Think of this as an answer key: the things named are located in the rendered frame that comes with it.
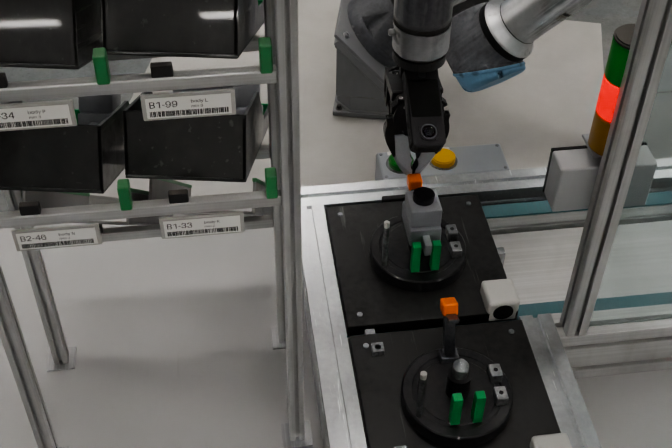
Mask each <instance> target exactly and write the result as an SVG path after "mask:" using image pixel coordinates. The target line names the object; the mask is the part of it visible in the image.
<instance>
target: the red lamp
mask: <svg viewBox="0 0 672 448"><path fill-rule="evenodd" d="M618 94H619V87H617V86H614V85H613V84H611V83H610V82H609V81H608V80H607V79H606V78H605V75H604V76H603V80H602V85H601V89H600V93H599V97H598V101H597V105H596V111H597V114H598V115H599V116H600V117H601V118H602V119H604V120H605V121H607V122H610V123H611V121H612V117H613V113H614V109H615V106H616V102H617V98H618Z"/></svg>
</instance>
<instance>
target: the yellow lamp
mask: <svg viewBox="0 0 672 448"><path fill-rule="evenodd" d="M609 129H610V122H607V121H605V120H604V119H602V118H601V117H600V116H599V115H598V114H597V111H596V109H595V114H594V118H593V122H592V126H591V130H590V134H589V139H588V145H589V147H590V148H591V149H592V150H593V151H594V152H595V153H597V154H598V155H601V156H603V152H604V148H605V144H606V141H607V137H608V133H609Z"/></svg>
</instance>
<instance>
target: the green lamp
mask: <svg viewBox="0 0 672 448"><path fill-rule="evenodd" d="M628 55H629V50H628V49H625V48H623V47H622V46H620V45H619V44H618V43H617V42H616V41H615V39H614V36H613V39H612V43H611V47H610V51H609V55H608V60H607V64H606V68H605V72H604V75H605V78H606V79H607V80H608V81H609V82H610V83H611V84H613V85H614V86H617V87H619V88H620V86H621V82H622V78H623V74H624V71H625V67H626V63H627V59H628Z"/></svg>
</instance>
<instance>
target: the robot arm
mask: <svg viewBox="0 0 672 448"><path fill-rule="evenodd" d="M591 1H592V0H505V1H503V0H491V1H489V0H351V1H350V2H349V4H348V8H347V12H348V18H349V21H350V24H351V27H352V29H353V31H354V33H355V35H356V37H357V38H358V40H359V41H360V43H361V44H362V46H363V47H364V48H365V49H366V51H367V52H368V53H369V54H370V55H371V56H372V57H373V58H374V59H375V60H377V61H378V62H379V63H381V64H382V65H384V66H387V67H385V76H384V94H383V97H384V101H385V105H386V107H387V110H388V114H389V115H385V117H386V121H385V123H384V125H383V132H384V137H385V140H386V143H387V146H388V148H389V150H390V152H391V154H392V156H393V157H394V159H395V161H396V163H397V165H398V166H399V168H400V170H401V171H402V172H403V173H404V174H405V175H406V176H407V175H408V174H415V173H420V172H421V171H422V170H423V169H424V168H425V167H426V166H427V165H428V164H429V163H430V162H431V160H432V159H433V158H434V156H435V154H437V153H438V152H440V151H441V149H442V148H443V146H444V145H445V143H446V139H447V136H448V134H449V118H450V113H449V110H444V107H445V106H447V102H446V99H444V98H443V97H442V93H443V87H442V85H441V82H440V79H439V75H438V69H439V68H440V67H442V66H443V65H444V63H445V61H447V62H448V64H449V66H450V68H451V70H452V72H453V76H454V77H456V79H457V80H458V82H459V84H460V85H461V87H462V88H463V90H465V91H467V92H477V91H480V90H483V89H486V88H489V87H491V86H494V85H496V84H499V83H501V82H504V81H506V80H508V79H510V78H512V77H514V76H516V75H518V74H520V73H522V72H523V71H524V70H525V69H526V66H525V62H524V61H523V59H525V58H526V57H528V56H529V55H530V54H531V53H532V51H533V46H534V41H535V40H537V39H538V38H539V37H541V36H542V35H544V34H545V33H547V32H548V31H549V30H551V29H552V28H554V27H555V26H557V25H558V24H559V23H561V22H562V21H564V20H565V19H567V18H568V17H569V16H571V15H572V14H574V13H575V12H577V11H578V10H579V9H581V8H582V7H584V6H585V5H587V4H588V3H589V2H591ZM394 70H399V71H394ZM390 71H392V74H391V73H389V72H390ZM386 86H387V90H386ZM410 151H412V152H414V153H415V154H416V159H415V161H414V163H413V165H411V163H412V156H411V153H410Z"/></svg>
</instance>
